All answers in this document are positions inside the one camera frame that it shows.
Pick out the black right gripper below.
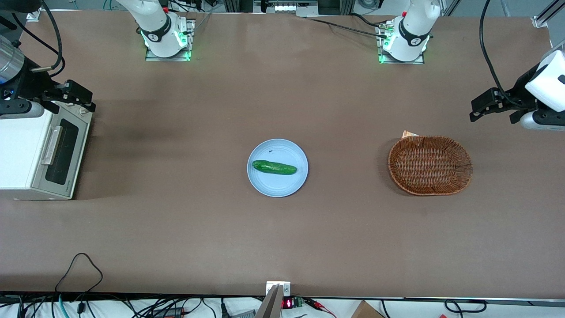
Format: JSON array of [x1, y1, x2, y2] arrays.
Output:
[[0, 57, 97, 114]]

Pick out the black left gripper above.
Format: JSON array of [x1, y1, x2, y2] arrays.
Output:
[[469, 65, 542, 124]]

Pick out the oven door with glass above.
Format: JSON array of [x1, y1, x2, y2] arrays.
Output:
[[32, 113, 92, 199]]

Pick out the white toaster oven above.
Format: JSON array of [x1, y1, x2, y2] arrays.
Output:
[[0, 99, 94, 201]]

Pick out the brown wicker basket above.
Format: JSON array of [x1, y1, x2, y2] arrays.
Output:
[[388, 135, 473, 196]]

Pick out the green cucumber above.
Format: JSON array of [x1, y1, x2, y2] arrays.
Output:
[[252, 160, 298, 176]]

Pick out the light blue plate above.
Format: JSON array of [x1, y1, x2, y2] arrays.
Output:
[[247, 139, 309, 198]]

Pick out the lit white background device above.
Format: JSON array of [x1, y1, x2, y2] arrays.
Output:
[[254, 0, 318, 17]]

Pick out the black power adapter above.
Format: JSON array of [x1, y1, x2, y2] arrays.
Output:
[[152, 307, 185, 318]]

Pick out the brown cardboard box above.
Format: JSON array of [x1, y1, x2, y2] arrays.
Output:
[[351, 300, 384, 318]]

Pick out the red clip leads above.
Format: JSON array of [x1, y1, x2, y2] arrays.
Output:
[[305, 298, 337, 318]]

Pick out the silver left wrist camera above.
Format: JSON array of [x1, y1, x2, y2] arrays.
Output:
[[520, 110, 565, 131]]

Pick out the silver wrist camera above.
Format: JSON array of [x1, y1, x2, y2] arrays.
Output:
[[520, 110, 565, 131], [0, 100, 45, 119]]

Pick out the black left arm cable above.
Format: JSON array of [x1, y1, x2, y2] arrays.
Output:
[[479, 0, 519, 106]]

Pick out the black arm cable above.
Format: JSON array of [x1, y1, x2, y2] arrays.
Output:
[[479, 0, 519, 106], [11, 0, 67, 80]]

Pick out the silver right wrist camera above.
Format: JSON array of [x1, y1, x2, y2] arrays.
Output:
[[0, 100, 45, 119]]

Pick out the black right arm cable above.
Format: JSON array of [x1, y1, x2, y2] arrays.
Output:
[[11, 0, 67, 80]]

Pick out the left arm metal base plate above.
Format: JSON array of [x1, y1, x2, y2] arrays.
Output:
[[376, 22, 425, 65]]

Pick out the aluminium frame rail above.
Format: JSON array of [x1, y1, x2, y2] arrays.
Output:
[[532, 0, 565, 29]]

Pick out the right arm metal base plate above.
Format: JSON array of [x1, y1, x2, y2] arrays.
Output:
[[145, 19, 196, 62]]

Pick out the short black table cable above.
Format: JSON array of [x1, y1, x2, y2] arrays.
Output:
[[351, 12, 387, 28]]

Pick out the long black table cable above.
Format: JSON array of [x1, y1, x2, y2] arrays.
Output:
[[307, 18, 391, 39]]

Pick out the thin black looped cable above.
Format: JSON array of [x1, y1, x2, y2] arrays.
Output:
[[55, 253, 104, 294]]

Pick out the black oval cable loop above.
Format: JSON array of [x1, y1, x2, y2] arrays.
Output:
[[444, 299, 487, 313]]

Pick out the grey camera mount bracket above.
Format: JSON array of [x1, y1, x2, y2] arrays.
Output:
[[255, 281, 291, 318]]

